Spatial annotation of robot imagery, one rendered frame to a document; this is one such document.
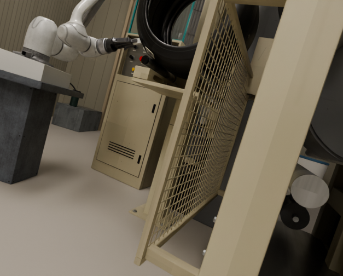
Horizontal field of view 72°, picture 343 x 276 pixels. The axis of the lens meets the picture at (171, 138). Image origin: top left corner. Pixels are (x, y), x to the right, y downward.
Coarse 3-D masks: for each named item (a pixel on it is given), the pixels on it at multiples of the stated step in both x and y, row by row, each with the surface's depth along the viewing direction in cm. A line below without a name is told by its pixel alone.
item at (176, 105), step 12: (204, 12) 143; (216, 24) 140; (192, 108) 144; (192, 120) 149; (168, 132) 150; (192, 132) 155; (156, 168) 152; (156, 180) 152; (168, 192) 149; (168, 204) 157
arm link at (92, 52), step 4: (92, 40) 136; (96, 40) 138; (92, 44) 136; (88, 48) 135; (92, 48) 137; (96, 48) 138; (80, 52) 143; (84, 52) 137; (88, 52) 138; (92, 52) 139; (96, 52) 140; (88, 56) 144; (92, 56) 144; (96, 56) 144
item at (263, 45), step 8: (264, 40) 122; (272, 40) 121; (256, 48) 124; (264, 48) 122; (256, 56) 124; (264, 56) 122; (256, 64) 124; (264, 64) 122; (256, 72) 123; (256, 80) 123; (248, 88) 125; (256, 88) 123
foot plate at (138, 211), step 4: (144, 204) 169; (136, 208) 158; (140, 208) 160; (132, 212) 150; (136, 212) 152; (140, 212) 154; (168, 212) 167; (140, 216) 148; (144, 216) 150; (144, 220) 147; (168, 220) 155; (172, 220) 156; (156, 224) 144; (160, 224) 145; (164, 224) 147; (168, 224) 149; (164, 228) 142
